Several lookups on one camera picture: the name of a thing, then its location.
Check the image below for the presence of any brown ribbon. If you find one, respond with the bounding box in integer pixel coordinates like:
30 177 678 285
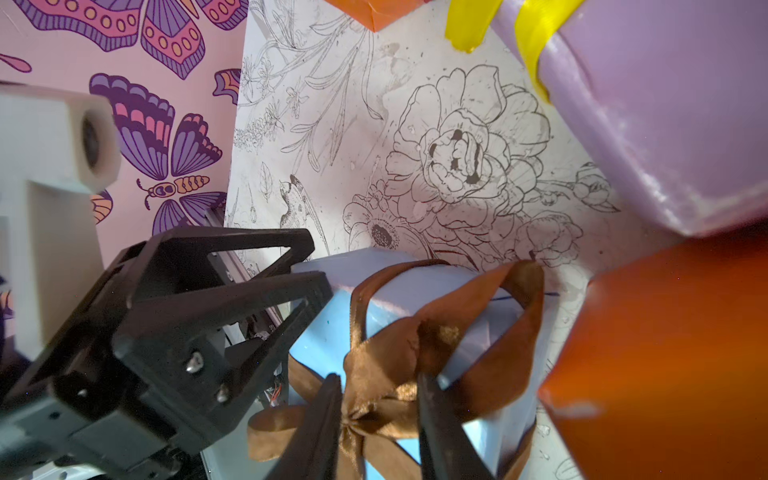
247 259 546 480

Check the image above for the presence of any light blue gift box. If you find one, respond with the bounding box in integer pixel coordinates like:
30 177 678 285
200 247 550 480

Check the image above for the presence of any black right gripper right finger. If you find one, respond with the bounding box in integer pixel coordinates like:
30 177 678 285
417 373 493 480

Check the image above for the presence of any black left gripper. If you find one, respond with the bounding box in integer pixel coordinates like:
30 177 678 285
1 83 332 479

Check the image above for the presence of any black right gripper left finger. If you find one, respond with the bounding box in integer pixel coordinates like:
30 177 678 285
266 374 342 480

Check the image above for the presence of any large orange gift box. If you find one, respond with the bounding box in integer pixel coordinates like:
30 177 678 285
539 224 767 479

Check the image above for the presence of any small orange gift box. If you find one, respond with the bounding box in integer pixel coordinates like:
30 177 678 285
326 0 430 32

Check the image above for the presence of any lilac gift box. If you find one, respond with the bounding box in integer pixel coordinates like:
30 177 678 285
538 1 767 237

